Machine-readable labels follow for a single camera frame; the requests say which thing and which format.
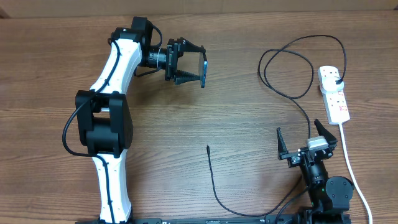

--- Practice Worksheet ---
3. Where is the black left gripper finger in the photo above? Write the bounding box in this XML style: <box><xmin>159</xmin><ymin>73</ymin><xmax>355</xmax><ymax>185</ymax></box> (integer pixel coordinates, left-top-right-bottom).
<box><xmin>174</xmin><ymin>70</ymin><xmax>201</xmax><ymax>85</ymax></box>
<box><xmin>178</xmin><ymin>37</ymin><xmax>206</xmax><ymax>57</ymax></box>

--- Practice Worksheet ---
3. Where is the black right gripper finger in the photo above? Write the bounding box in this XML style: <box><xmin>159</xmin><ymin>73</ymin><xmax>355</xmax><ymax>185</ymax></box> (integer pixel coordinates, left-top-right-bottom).
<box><xmin>277</xmin><ymin>128</ymin><xmax>289</xmax><ymax>155</ymax></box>
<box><xmin>314</xmin><ymin>119</ymin><xmax>338</xmax><ymax>148</ymax></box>

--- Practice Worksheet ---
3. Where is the blue Galaxy smartphone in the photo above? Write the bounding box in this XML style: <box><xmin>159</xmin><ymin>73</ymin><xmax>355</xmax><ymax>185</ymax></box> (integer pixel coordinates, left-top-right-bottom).
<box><xmin>198</xmin><ymin>53</ymin><xmax>208</xmax><ymax>88</ymax></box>

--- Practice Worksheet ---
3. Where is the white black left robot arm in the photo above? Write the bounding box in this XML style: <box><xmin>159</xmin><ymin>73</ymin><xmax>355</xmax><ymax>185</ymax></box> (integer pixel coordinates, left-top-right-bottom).
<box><xmin>62</xmin><ymin>17</ymin><xmax>208</xmax><ymax>223</ymax></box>

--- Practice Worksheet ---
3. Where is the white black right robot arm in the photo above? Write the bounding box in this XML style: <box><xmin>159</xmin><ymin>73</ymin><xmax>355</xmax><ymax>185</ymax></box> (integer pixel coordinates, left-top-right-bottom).
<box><xmin>269</xmin><ymin>119</ymin><xmax>354</xmax><ymax>223</ymax></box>

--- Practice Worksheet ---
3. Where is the white charger plug adapter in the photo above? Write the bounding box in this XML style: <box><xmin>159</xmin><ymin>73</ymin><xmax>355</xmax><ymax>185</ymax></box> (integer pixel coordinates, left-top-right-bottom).
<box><xmin>320</xmin><ymin>77</ymin><xmax>345</xmax><ymax>94</ymax></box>

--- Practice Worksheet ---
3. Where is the white power strip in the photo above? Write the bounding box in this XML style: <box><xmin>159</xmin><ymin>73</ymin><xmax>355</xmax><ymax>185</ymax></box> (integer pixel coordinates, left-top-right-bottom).
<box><xmin>317</xmin><ymin>65</ymin><xmax>350</xmax><ymax>125</ymax></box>

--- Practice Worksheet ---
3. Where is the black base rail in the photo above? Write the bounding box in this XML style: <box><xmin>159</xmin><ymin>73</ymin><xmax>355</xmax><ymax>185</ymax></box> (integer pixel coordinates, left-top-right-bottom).
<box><xmin>74</xmin><ymin>214</ymin><xmax>352</xmax><ymax>224</ymax></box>

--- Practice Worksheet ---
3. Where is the white power strip cord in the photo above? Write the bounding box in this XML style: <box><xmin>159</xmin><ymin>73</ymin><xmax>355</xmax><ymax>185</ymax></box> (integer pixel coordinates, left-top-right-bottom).
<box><xmin>338</xmin><ymin>123</ymin><xmax>374</xmax><ymax>224</ymax></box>

